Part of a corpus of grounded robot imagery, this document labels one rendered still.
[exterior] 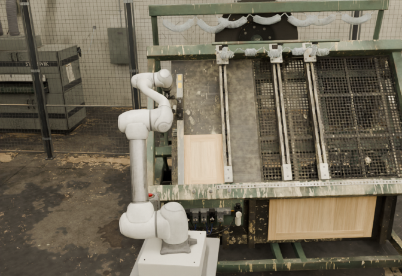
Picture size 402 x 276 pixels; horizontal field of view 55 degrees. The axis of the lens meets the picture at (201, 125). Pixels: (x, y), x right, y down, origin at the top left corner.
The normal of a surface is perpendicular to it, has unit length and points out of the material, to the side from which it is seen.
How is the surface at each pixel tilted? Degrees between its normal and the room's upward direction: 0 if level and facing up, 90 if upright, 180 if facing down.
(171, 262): 2
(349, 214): 90
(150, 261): 2
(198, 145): 51
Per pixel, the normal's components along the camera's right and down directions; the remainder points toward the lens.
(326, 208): 0.02, 0.33
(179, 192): 0.00, -0.33
